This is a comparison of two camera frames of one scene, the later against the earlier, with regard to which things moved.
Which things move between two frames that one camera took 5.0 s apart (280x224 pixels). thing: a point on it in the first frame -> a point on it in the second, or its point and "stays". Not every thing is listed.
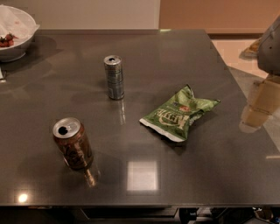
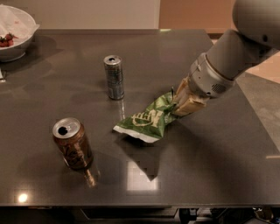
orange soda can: [72, 137] stays
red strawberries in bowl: [7, 41] stays
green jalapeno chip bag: [175, 118] -> [149, 122]
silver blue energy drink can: [115, 77] stays
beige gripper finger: [262, 103] -> [206, 81]
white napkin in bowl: [17, 23] stays
